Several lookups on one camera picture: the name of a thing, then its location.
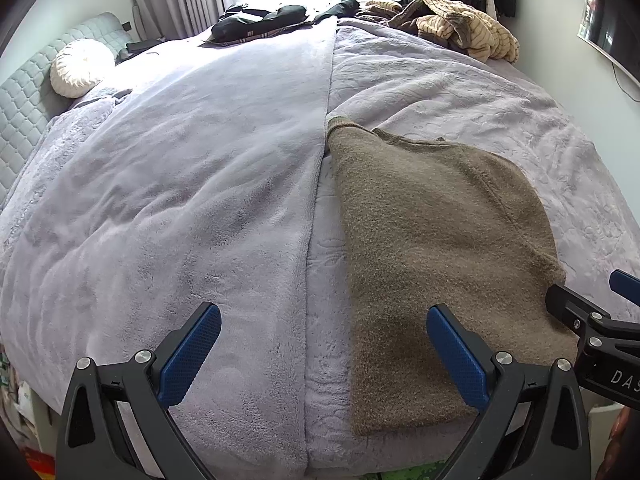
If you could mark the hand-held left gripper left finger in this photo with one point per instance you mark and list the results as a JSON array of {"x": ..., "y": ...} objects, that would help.
[{"x": 192, "y": 355}]

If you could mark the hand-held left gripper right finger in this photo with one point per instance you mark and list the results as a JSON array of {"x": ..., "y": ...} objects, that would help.
[{"x": 455, "y": 355}]

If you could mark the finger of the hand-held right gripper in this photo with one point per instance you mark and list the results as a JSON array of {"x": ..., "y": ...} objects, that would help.
[
  {"x": 570, "y": 307},
  {"x": 627, "y": 287}
]

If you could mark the brown knit sweater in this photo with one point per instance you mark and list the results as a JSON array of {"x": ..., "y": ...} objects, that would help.
[{"x": 425, "y": 235}]

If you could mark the green patterned mat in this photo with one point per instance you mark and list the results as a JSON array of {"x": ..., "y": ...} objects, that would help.
[{"x": 400, "y": 474}]

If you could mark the smooth lavender fleece blanket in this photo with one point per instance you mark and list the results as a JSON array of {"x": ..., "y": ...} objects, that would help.
[{"x": 175, "y": 185}]

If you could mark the embossed lavender bed cover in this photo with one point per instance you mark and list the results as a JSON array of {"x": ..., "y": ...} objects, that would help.
[{"x": 450, "y": 90}]

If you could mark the cream striped sweater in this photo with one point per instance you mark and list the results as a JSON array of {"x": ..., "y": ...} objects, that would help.
[{"x": 480, "y": 35}]

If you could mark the grey quilted headboard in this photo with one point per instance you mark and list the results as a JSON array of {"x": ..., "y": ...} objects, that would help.
[{"x": 30, "y": 100}]

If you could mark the white round pleated pillow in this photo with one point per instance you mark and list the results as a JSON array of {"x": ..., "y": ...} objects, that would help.
[{"x": 82, "y": 67}]

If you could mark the dark cloth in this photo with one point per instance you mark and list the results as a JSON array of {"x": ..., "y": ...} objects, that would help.
[{"x": 142, "y": 45}]

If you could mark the dark brown garment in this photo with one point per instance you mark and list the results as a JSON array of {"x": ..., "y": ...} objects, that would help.
[{"x": 405, "y": 17}]

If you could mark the black striped garment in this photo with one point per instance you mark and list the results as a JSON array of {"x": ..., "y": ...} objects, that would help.
[{"x": 255, "y": 22}]

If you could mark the small cream knit garment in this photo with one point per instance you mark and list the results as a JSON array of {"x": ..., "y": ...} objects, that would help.
[{"x": 382, "y": 5}]

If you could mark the plain black garment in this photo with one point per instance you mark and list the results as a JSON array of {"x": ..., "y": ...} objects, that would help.
[{"x": 337, "y": 10}]

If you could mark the wall television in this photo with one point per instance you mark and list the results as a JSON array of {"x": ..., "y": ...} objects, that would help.
[{"x": 617, "y": 30}]

